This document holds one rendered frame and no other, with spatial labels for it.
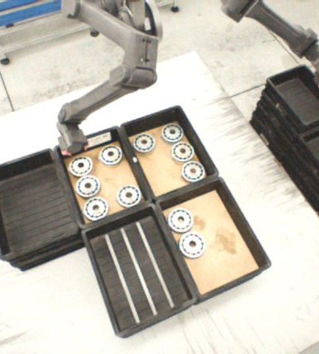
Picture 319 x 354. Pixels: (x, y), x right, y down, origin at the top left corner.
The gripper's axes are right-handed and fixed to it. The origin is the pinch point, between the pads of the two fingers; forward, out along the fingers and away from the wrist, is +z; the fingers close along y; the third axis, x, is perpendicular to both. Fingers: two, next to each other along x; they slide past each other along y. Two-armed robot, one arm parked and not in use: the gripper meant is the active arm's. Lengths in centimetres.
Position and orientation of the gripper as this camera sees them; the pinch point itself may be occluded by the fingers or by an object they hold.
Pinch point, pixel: (77, 151)
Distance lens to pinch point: 140.8
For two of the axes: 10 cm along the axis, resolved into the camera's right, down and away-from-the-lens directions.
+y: 9.2, -3.7, 1.4
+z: 0.3, 4.2, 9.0
